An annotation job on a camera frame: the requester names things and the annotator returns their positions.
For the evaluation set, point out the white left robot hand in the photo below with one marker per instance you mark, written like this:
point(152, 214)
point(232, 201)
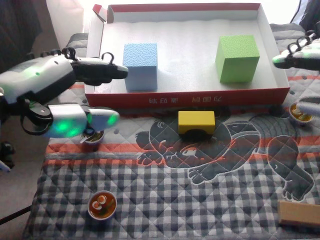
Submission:
point(37, 75)

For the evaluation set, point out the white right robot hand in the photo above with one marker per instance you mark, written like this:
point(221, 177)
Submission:
point(297, 56)

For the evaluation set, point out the green textured cube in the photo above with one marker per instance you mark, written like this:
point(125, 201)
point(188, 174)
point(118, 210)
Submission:
point(237, 60)

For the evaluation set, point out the blue textured cube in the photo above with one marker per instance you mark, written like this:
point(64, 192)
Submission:
point(140, 67)

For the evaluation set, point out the red and white cardboard tray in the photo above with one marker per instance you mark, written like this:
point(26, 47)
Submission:
point(187, 100)

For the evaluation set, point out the dark fabric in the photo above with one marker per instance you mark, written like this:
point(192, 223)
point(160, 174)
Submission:
point(15, 25)

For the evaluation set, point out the toy soup bowl with dumpling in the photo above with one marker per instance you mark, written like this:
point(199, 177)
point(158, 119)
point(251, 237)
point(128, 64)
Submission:
point(298, 115)

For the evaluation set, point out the toy noodle bowl with spoon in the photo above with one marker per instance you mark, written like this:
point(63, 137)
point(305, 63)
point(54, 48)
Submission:
point(93, 138)

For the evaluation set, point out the white foam sheet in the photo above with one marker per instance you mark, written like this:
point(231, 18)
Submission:
point(187, 57)

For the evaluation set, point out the yellow arch block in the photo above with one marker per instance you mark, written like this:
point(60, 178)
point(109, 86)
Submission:
point(196, 120)

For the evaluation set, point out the toy noodle bowl with egg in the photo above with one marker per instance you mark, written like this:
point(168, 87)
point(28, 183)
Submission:
point(101, 205)

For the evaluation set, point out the plain wooden block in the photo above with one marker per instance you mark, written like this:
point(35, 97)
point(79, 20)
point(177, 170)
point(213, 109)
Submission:
point(298, 212)

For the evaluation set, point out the grey checked bear quilt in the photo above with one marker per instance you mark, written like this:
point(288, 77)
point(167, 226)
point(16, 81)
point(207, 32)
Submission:
point(175, 200)

